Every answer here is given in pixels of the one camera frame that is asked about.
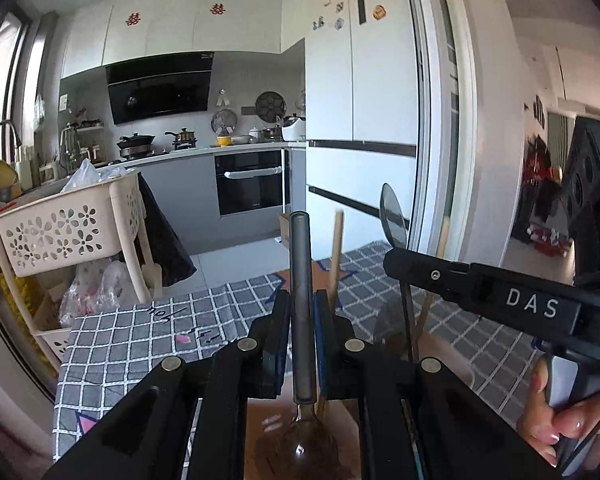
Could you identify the black wok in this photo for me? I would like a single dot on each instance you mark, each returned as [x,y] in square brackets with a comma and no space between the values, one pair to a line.
[136,144]

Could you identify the cooking pot with lid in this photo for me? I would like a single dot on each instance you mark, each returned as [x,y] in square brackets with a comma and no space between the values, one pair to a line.
[182,139]

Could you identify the dark translucent spoon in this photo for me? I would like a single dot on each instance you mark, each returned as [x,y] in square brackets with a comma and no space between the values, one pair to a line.
[394,215]
[300,270]

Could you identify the cardboard box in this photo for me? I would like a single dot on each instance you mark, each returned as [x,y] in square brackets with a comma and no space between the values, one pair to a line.
[285,232]

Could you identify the grey checked star tablecloth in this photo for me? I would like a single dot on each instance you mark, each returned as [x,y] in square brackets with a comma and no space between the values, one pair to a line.
[130,340]

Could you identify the kitchen faucet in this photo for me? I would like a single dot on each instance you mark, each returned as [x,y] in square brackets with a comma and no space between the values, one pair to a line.
[7,125]

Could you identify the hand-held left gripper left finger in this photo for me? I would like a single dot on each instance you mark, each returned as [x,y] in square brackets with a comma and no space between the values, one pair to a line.
[280,360]

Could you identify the yellow bag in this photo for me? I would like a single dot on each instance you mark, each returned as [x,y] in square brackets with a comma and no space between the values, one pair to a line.
[20,310]

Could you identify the white refrigerator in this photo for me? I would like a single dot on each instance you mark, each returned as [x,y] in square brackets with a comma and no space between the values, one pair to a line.
[375,85]

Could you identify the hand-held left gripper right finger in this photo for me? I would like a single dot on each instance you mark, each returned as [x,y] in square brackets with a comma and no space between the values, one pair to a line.
[321,340]

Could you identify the round steamer rack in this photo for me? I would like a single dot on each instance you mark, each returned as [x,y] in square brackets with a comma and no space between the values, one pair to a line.
[224,121]

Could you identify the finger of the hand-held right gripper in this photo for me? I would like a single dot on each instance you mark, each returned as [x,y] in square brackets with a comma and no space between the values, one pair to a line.
[420,272]

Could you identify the black range hood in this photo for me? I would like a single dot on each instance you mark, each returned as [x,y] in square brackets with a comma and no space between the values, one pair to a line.
[160,90]

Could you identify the white upper cabinets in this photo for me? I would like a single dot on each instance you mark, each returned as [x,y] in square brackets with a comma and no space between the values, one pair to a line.
[180,30]

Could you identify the beige plastic trolley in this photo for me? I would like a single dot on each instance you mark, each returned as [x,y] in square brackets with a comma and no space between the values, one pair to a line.
[55,230]

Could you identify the yellow bowl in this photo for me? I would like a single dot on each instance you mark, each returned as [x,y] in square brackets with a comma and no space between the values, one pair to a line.
[224,141]

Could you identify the black plastic bag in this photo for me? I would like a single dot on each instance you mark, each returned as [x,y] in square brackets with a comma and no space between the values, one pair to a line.
[165,245]

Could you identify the clear plastic bags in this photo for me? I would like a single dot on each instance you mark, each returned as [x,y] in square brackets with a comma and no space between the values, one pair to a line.
[100,290]

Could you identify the red cabinet decal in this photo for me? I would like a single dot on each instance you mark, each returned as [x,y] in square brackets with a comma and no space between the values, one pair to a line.
[218,9]
[133,19]

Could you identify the person's right hand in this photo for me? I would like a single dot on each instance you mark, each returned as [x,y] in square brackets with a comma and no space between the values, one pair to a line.
[540,420]

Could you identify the white plastic bag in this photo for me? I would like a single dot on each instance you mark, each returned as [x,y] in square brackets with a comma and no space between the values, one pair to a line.
[87,175]

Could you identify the white rice cooker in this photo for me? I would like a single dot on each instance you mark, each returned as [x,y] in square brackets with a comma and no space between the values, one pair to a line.
[294,129]

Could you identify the round black hanging pan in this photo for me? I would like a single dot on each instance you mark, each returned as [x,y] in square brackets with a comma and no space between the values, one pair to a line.
[270,106]

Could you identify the grey kitchen counter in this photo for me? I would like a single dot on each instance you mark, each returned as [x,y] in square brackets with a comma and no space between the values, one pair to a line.
[190,200]

